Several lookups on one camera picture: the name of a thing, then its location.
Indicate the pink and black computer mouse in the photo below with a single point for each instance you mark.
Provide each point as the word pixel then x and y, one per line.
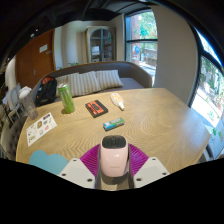
pixel 114 160

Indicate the white sticker sheet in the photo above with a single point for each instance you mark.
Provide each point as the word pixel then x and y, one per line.
pixel 40 128

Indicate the small green and blue pack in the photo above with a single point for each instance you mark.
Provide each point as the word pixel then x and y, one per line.
pixel 113 123

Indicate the brown wooden door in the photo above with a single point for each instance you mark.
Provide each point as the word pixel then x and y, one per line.
pixel 33 60

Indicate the clear plastic cup with lid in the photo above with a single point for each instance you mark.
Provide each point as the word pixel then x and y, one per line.
pixel 29 105

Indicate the tall dark-framed window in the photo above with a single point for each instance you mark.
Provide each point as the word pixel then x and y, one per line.
pixel 141 40

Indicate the grey curved sofa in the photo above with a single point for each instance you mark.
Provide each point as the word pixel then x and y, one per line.
pixel 131 71

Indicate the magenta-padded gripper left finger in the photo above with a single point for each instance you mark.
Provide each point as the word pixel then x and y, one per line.
pixel 75 171

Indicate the wide dark-framed window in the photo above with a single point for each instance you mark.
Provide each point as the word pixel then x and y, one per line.
pixel 210 100

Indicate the black and orange backpack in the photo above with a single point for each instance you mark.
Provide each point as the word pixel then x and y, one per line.
pixel 46 91

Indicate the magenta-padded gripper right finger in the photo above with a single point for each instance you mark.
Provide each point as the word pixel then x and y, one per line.
pixel 150 171

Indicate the group of chairs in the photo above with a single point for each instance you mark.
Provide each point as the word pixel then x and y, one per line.
pixel 13 103

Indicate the blue cloud-shaped mouse pad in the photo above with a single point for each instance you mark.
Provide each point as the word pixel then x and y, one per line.
pixel 48 161

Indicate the grey tufted chair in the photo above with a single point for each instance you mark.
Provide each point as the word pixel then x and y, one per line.
pixel 8 141

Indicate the green drink can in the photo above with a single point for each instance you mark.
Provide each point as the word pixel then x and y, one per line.
pixel 66 98

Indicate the glass-door cabinet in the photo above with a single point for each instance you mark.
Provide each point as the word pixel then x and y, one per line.
pixel 100 45

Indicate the black and orange flat box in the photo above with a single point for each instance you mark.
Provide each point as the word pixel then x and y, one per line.
pixel 96 108

